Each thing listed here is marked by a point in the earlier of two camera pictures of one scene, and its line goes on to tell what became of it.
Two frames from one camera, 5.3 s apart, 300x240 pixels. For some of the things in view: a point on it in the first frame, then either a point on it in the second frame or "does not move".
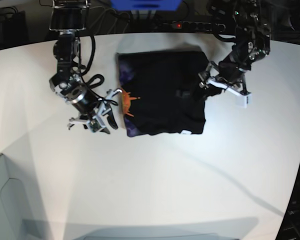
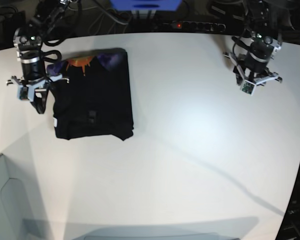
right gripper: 228,75 -> 255,67
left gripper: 99,107 -> 34,77
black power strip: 202,26 does not move
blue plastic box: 145,5 does not move
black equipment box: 14,29 does not move
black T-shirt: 166,83 -> 97,100
